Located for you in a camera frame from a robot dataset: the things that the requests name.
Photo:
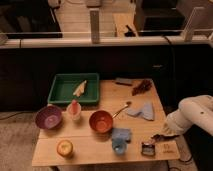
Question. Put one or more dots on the white cup with red item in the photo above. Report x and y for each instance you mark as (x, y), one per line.
(74, 110)

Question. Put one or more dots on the dark grey sponge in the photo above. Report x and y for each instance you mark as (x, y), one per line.
(123, 81)

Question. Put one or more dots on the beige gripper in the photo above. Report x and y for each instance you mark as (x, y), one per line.
(166, 131)

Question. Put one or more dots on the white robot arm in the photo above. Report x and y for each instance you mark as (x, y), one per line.
(191, 111)

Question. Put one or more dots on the blue cup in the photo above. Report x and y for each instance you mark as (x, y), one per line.
(119, 146)

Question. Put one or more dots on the purple bowl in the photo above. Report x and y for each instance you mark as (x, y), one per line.
(48, 117)

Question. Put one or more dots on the green plastic tray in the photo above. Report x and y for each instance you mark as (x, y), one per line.
(63, 86)

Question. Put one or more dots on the orange bowl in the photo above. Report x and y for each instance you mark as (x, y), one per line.
(101, 121)

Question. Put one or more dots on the yellow apple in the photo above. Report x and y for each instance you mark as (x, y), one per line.
(65, 148)

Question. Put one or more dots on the wooden table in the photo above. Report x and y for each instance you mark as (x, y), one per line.
(91, 147)

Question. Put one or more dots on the light blue rag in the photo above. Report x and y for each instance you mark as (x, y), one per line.
(145, 112)

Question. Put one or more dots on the metal spoon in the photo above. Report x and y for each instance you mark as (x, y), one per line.
(127, 104)

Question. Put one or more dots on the blue cloth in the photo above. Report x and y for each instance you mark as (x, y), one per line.
(121, 133)

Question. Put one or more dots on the white rail barrier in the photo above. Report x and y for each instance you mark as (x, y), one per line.
(93, 27)

